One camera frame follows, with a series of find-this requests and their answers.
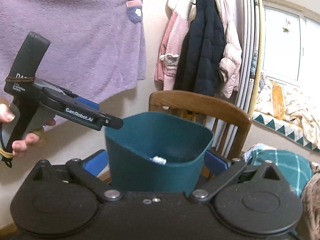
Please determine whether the dark teal trash bin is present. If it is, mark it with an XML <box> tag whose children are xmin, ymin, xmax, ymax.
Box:
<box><xmin>105</xmin><ymin>112</ymin><xmax>214</xmax><ymax>194</ymax></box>

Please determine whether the person left hand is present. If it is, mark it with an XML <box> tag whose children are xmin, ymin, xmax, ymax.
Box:
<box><xmin>1</xmin><ymin>99</ymin><xmax>56</xmax><ymax>160</ymax></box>

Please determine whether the white rolled wrapper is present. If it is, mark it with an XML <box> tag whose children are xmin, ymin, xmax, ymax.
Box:
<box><xmin>150</xmin><ymin>155</ymin><xmax>167</xmax><ymax>165</ymax></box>

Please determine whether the wooden chair black seat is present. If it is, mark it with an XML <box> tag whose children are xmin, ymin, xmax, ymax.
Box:
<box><xmin>100</xmin><ymin>90</ymin><xmax>253</xmax><ymax>183</ymax></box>

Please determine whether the purple fleece garment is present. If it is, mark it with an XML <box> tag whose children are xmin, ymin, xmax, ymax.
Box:
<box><xmin>1</xmin><ymin>0</ymin><xmax>146</xmax><ymax>103</ymax></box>

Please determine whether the pink fleece jacket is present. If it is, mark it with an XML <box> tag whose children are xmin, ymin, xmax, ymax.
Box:
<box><xmin>154</xmin><ymin>0</ymin><xmax>192</xmax><ymax>90</ymax></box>

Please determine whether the teal plaid blanket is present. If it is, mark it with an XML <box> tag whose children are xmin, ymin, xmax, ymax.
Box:
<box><xmin>242</xmin><ymin>144</ymin><xmax>313</xmax><ymax>196</ymax></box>

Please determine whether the black puffer jacket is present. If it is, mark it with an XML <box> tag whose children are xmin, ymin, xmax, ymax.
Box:
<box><xmin>174</xmin><ymin>0</ymin><xmax>226</xmax><ymax>96</ymax></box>

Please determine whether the teal triangle window mat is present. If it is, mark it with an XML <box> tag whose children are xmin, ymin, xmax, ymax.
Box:
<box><xmin>253</xmin><ymin>111</ymin><xmax>319</xmax><ymax>153</ymax></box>

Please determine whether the brown fuzzy blanket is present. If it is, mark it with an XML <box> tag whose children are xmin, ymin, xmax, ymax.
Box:
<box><xmin>297</xmin><ymin>162</ymin><xmax>320</xmax><ymax>240</ymax></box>

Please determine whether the floral yellow duvet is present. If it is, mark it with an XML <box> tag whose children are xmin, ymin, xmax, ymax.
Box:
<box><xmin>253</xmin><ymin>75</ymin><xmax>319</xmax><ymax>147</ymax></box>

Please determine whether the light pink puffer coat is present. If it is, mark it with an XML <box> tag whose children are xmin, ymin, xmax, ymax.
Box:
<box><xmin>215</xmin><ymin>0</ymin><xmax>242</xmax><ymax>98</ymax></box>

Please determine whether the grey curtain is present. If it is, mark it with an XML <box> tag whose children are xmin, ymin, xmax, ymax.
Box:
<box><xmin>220</xmin><ymin>0</ymin><xmax>263</xmax><ymax>156</ymax></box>

